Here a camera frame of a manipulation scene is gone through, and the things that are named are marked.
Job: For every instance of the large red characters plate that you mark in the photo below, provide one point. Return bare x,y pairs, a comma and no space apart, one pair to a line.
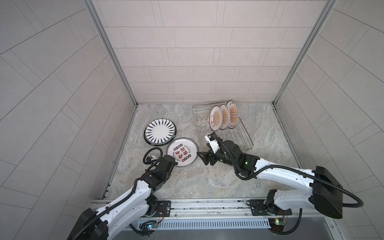
184,151

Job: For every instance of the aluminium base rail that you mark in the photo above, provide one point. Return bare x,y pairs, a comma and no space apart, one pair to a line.
211,209

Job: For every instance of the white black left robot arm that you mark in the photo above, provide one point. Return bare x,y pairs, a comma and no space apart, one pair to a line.
108,221

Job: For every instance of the aluminium corner post right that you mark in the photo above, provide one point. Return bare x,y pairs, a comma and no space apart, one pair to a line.
324,14

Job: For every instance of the aluminium corner post left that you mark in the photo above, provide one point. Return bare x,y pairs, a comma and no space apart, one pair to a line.
90,7

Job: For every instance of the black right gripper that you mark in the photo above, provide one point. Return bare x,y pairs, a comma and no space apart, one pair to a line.
205,154

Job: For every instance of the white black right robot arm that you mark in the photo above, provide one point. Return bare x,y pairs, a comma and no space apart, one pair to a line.
311,189

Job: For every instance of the white slotted vent strip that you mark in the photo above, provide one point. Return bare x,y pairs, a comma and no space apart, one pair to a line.
213,224

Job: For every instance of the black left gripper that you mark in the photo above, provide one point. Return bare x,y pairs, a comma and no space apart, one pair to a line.
172,166

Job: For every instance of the white plate orange sunburst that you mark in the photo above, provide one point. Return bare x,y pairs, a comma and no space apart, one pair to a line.
215,118

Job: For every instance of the right green circuit board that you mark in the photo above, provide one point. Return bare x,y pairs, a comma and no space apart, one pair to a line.
277,225

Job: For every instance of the aluminium corner post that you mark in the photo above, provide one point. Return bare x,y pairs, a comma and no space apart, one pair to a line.
90,7
324,14

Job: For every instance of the left green circuit board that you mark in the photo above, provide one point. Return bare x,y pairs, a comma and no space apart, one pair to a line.
147,228

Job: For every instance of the white blue leaf plate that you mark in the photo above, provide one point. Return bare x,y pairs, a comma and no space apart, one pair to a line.
160,132

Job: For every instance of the large orange sunburst plate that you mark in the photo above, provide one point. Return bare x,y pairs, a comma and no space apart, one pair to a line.
234,114

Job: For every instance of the green circuit board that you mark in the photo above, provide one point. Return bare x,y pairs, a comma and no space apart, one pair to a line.
147,228
277,225

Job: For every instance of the metal wire dish rack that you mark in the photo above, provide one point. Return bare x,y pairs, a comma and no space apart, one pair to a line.
239,135

